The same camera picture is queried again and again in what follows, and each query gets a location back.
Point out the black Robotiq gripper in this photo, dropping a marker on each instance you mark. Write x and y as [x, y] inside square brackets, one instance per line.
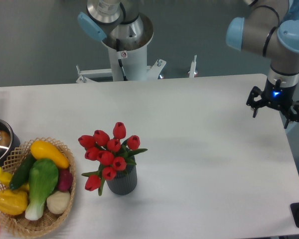
[276, 97]

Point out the red tulip bouquet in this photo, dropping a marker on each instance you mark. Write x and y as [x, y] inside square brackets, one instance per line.
[105, 149]

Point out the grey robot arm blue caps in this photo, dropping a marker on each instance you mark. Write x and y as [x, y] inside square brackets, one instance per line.
[271, 30]

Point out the dark grey ribbed vase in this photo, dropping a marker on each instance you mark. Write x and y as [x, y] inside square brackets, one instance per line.
[122, 177]

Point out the blue plastic bag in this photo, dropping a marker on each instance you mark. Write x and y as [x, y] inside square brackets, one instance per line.
[293, 12]

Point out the red radish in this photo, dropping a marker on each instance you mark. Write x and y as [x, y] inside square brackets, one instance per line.
[65, 180]

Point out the white garlic bulb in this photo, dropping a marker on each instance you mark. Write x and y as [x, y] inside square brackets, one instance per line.
[58, 202]

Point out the yellow squash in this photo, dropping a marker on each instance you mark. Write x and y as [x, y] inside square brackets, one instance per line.
[45, 150]

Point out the green bok choy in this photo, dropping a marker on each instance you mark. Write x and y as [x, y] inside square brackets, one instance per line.
[43, 178]

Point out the green cucumber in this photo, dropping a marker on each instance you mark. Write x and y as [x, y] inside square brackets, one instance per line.
[21, 175]

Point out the small yellow gourd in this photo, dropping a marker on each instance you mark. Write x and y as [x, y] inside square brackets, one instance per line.
[6, 177]

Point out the yellow bell pepper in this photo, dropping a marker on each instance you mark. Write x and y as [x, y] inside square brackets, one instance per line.
[13, 202]

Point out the woven wicker basket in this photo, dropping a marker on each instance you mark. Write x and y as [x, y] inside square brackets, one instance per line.
[19, 226]

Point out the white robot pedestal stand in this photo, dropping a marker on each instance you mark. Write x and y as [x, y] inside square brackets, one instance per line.
[127, 47]

